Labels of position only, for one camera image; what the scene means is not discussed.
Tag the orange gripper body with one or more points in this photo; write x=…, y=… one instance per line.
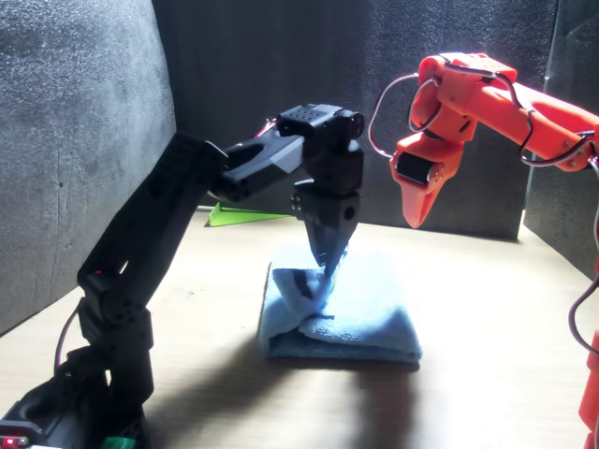
x=444, y=159

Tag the narrow black foam panel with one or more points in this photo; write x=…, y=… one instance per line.
x=575, y=47

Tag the wide black foam panel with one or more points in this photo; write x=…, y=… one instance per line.
x=281, y=56

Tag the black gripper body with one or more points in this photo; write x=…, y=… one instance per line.
x=327, y=210

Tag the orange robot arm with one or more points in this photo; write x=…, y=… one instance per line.
x=505, y=107

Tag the green triangular bracket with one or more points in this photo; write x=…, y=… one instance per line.
x=234, y=217

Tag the light blue towel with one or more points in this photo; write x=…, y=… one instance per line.
x=369, y=304

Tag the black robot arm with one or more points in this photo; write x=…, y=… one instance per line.
x=140, y=234

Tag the curved grey foam sheet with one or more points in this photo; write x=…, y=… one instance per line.
x=70, y=93

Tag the green clamp on black base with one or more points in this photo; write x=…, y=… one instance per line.
x=117, y=443

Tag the controller board with red LED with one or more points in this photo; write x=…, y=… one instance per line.
x=14, y=439

